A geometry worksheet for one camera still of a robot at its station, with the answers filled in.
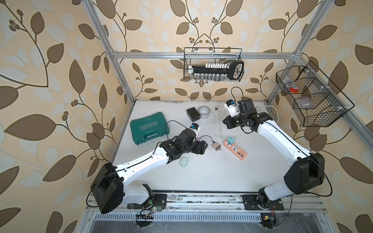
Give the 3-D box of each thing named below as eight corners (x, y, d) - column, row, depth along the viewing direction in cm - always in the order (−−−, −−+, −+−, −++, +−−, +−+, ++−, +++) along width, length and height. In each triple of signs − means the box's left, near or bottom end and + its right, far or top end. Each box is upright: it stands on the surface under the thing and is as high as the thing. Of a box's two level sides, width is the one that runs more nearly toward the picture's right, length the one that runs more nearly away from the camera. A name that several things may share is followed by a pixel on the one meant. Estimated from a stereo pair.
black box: (192, 122, 110) (192, 118, 106) (186, 113, 116) (186, 109, 112) (200, 118, 112) (200, 114, 109) (193, 110, 118) (193, 106, 114)
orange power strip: (221, 144, 97) (222, 143, 95) (227, 138, 100) (227, 137, 98) (242, 161, 89) (243, 160, 87) (248, 154, 92) (249, 153, 90)
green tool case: (135, 146, 98) (132, 142, 93) (131, 125, 109) (128, 120, 104) (170, 134, 104) (169, 129, 99) (163, 115, 115) (162, 110, 111)
